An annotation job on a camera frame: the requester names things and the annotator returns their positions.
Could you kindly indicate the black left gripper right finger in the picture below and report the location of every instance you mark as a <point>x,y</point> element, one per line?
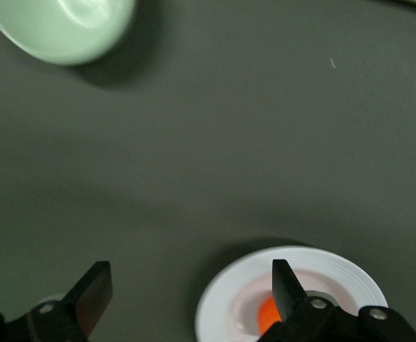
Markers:
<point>290,303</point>

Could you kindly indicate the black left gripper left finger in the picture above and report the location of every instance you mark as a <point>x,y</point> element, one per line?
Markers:
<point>83,303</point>

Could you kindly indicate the orange fruit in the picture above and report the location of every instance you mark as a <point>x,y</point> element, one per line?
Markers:
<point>266,315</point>

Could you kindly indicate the white round plate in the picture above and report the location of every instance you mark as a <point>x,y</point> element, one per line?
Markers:
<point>229,295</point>

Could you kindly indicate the light green bowl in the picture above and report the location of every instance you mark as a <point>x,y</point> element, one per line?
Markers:
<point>51,28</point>

